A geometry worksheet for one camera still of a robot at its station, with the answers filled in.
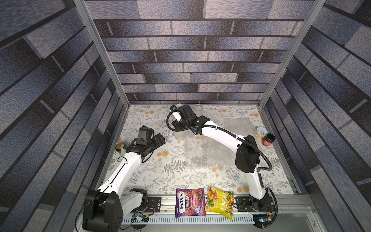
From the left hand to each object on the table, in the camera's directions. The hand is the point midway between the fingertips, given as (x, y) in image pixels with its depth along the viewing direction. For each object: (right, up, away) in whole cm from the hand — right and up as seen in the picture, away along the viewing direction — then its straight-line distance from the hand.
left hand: (160, 139), depth 85 cm
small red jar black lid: (+70, 0, +6) cm, 70 cm away
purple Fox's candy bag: (+18, -31, -12) cm, 37 cm away
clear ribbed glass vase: (+11, +1, +11) cm, 16 cm away
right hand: (+9, +12, +4) cm, 16 cm away
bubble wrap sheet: (+58, +7, +22) cm, 63 cm away
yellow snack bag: (+33, -30, -14) cm, 46 cm away
